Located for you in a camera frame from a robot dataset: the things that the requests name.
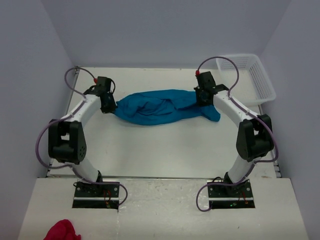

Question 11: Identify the blue t shirt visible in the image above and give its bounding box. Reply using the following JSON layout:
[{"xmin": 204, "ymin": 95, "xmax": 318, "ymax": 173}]
[{"xmin": 114, "ymin": 89, "xmax": 221, "ymax": 126}]

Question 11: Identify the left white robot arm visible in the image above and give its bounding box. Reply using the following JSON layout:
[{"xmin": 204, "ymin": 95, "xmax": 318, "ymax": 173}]
[{"xmin": 48, "ymin": 76, "xmax": 117, "ymax": 197}]

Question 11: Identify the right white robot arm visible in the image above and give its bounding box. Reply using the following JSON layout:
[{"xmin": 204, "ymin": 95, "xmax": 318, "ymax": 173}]
[{"xmin": 194, "ymin": 70, "xmax": 275, "ymax": 197}]

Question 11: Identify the white plastic basket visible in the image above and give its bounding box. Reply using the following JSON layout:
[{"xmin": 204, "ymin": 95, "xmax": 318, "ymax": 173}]
[{"xmin": 216, "ymin": 54, "xmax": 276, "ymax": 107}]

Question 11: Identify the red t shirt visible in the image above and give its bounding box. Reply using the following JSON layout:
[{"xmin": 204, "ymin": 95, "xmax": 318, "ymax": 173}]
[{"xmin": 44, "ymin": 219, "xmax": 82, "ymax": 240}]

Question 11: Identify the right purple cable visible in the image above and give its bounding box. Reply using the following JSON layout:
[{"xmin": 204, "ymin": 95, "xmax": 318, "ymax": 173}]
[{"xmin": 196, "ymin": 56, "xmax": 280, "ymax": 213}]

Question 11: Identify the purple cable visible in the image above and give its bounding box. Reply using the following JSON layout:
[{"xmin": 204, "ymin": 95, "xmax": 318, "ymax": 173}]
[
  {"xmin": 34, "ymin": 66, "xmax": 128, "ymax": 208},
  {"xmin": 196, "ymin": 56, "xmax": 280, "ymax": 213}
]

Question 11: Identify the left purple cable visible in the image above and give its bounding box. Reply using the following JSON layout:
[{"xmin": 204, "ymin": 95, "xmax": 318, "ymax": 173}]
[{"xmin": 34, "ymin": 66, "xmax": 128, "ymax": 208}]

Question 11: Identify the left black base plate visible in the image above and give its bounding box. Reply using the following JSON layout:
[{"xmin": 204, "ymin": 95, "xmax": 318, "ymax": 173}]
[{"xmin": 72, "ymin": 181, "xmax": 120, "ymax": 210}]

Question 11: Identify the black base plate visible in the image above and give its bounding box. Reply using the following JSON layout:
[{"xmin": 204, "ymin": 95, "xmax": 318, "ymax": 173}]
[
  {"xmin": 207, "ymin": 180, "xmax": 256, "ymax": 210},
  {"xmin": 72, "ymin": 181, "xmax": 120, "ymax": 210}
]

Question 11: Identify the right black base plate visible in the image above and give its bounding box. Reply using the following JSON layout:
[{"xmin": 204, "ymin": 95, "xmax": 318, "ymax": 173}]
[{"xmin": 207, "ymin": 180, "xmax": 256, "ymax": 210}]

